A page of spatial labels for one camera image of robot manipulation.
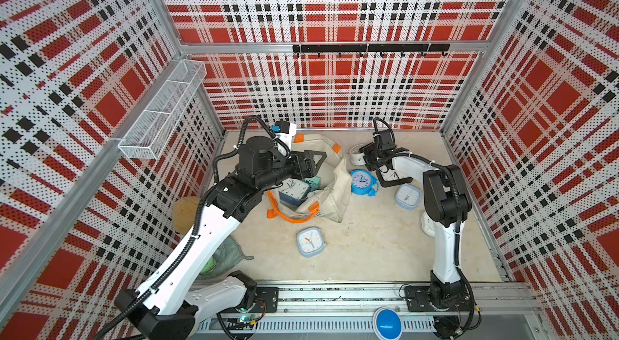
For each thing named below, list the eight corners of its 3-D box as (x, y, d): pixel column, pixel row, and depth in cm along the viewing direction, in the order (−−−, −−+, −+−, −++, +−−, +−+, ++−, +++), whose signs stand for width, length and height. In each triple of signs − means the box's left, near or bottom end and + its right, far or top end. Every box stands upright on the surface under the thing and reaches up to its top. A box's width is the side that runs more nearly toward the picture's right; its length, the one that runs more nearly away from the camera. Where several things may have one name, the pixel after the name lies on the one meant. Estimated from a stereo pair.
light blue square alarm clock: (296, 257, 84) (295, 255, 82) (298, 229, 90) (297, 226, 88) (325, 257, 84) (325, 255, 82) (325, 229, 90) (325, 226, 88)
